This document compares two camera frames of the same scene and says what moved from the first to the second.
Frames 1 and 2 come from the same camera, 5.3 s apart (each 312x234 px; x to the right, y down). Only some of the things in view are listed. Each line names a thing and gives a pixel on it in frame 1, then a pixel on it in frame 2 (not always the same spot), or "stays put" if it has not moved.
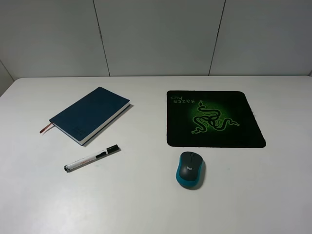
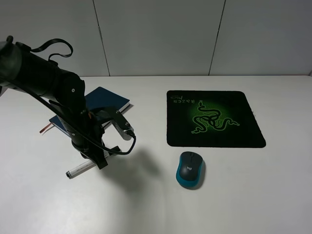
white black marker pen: [110, 149] to [83, 167]
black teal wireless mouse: [191, 171] stays put
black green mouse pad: [219, 119] stays put
